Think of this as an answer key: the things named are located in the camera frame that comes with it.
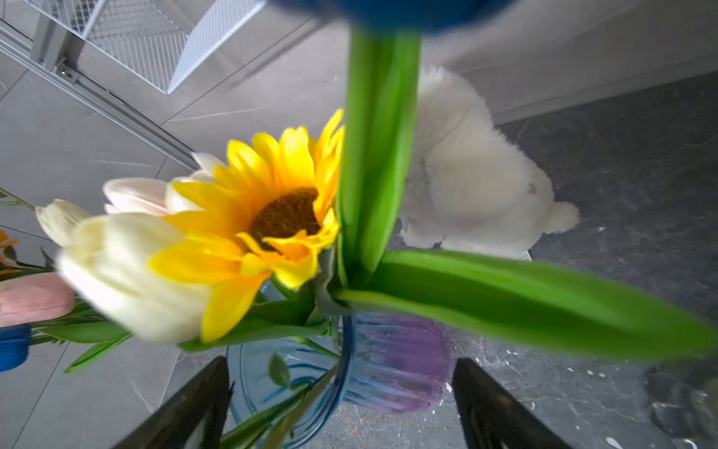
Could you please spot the cream wavy glass vase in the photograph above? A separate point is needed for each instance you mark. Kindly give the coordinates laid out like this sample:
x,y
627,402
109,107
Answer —
x,y
683,402

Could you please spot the yellow sunflower centre vase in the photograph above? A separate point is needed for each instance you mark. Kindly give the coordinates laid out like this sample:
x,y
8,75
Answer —
x,y
269,213

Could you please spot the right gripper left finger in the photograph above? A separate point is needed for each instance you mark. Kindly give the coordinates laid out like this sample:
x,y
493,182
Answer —
x,y
193,418

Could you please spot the blue tulip left vase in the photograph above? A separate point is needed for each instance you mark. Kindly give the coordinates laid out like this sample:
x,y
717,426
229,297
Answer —
x,y
14,346

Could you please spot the white wire wall basket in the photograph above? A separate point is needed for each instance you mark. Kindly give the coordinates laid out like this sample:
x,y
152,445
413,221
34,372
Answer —
x,y
144,40

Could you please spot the pink tulip left vase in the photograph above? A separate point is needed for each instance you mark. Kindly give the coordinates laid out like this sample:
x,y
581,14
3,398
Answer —
x,y
35,298

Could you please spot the blue purple ribbed vase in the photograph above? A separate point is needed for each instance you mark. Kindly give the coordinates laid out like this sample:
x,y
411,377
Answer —
x,y
387,363

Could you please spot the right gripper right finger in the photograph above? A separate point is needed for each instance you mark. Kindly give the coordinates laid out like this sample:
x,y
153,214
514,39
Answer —
x,y
491,417

